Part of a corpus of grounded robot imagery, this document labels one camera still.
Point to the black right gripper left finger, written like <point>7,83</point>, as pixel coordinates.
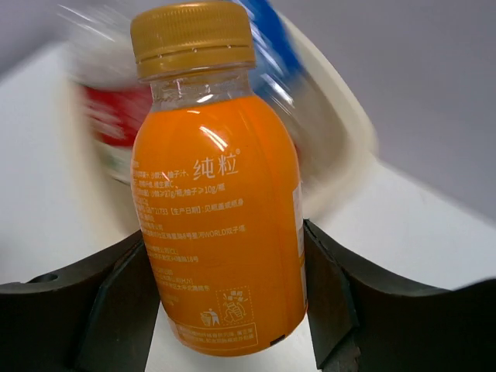
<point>97,314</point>

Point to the large red label bottle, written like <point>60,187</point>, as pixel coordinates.
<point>101,63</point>

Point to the orange juice bottle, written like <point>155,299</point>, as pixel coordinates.
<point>215,184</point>

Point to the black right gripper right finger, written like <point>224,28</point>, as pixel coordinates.
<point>363,317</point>

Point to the blue label bottle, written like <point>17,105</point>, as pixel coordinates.
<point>281,80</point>

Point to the beige plastic bin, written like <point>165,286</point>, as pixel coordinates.
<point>335,139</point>

